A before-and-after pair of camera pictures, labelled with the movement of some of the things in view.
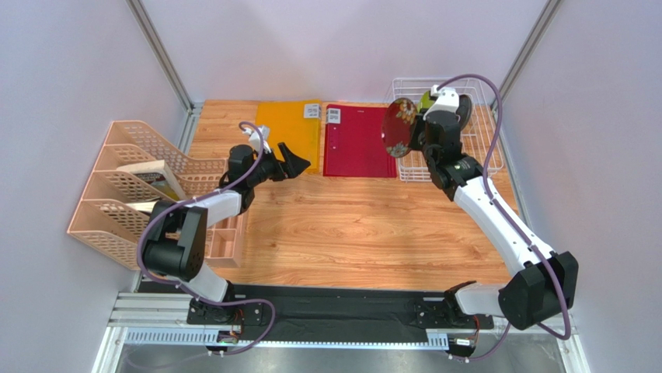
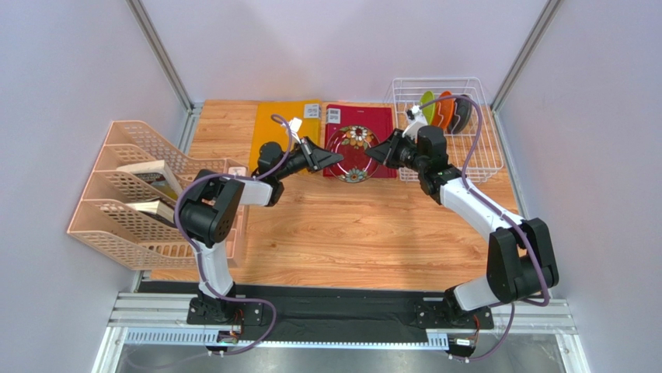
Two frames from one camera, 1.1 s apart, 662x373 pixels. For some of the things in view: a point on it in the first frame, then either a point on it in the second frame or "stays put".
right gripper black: (421, 132) → (394, 151)
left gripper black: (292, 166) → (317, 156)
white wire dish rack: (479, 135) stays put
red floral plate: (398, 126) → (351, 142)
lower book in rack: (147, 207) stays put
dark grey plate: (465, 110) stays put
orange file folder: (294, 123) stays put
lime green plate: (425, 102) stays put
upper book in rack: (158, 176) stays put
